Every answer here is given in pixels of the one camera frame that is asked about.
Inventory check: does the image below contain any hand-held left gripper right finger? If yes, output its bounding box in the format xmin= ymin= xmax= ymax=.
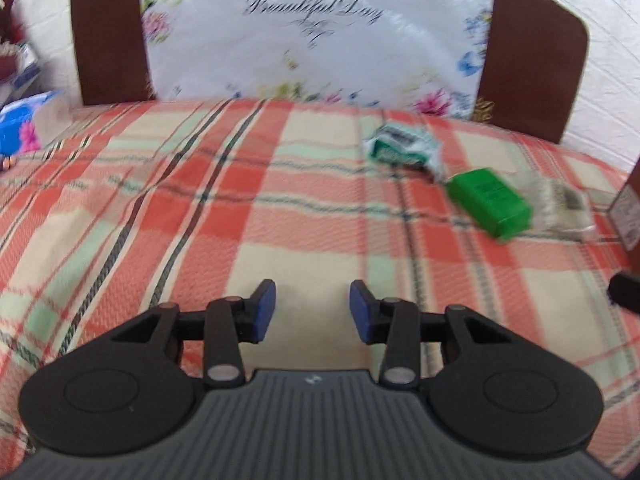
xmin=349 ymin=280 xmax=517 ymax=389

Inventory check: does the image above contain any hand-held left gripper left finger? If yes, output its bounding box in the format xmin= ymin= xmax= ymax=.
xmin=102 ymin=279 xmax=277 ymax=389

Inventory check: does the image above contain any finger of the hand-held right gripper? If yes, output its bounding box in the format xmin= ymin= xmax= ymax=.
xmin=607 ymin=270 xmax=640 ymax=317

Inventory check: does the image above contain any brown cardboard box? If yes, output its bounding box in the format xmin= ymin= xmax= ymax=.
xmin=610 ymin=156 xmax=640 ymax=252

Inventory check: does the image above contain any green box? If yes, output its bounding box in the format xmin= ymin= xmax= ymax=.
xmin=446 ymin=169 xmax=532 ymax=245

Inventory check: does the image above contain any clear plastic bag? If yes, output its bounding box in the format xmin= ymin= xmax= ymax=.
xmin=522 ymin=174 xmax=597 ymax=242

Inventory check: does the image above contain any red plaid blanket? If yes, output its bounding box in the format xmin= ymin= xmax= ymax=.
xmin=0 ymin=97 xmax=640 ymax=476

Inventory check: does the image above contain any green white plastic packet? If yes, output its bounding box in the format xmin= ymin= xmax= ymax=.
xmin=364 ymin=122 xmax=444 ymax=182

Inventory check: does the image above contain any white floral cushion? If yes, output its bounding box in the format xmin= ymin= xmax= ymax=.
xmin=137 ymin=0 xmax=498 ymax=122

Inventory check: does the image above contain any blue floral packet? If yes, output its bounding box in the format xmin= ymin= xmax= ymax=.
xmin=0 ymin=90 xmax=67 ymax=157

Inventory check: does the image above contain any brown wooden headboard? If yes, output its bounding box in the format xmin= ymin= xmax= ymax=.
xmin=70 ymin=0 xmax=591 ymax=146

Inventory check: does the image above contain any red and white package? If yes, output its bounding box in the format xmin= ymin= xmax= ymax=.
xmin=0 ymin=42 xmax=42 ymax=97

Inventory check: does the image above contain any dark red feather decoration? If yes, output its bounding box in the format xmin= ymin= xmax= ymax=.
xmin=0 ymin=0 xmax=29 ymax=56

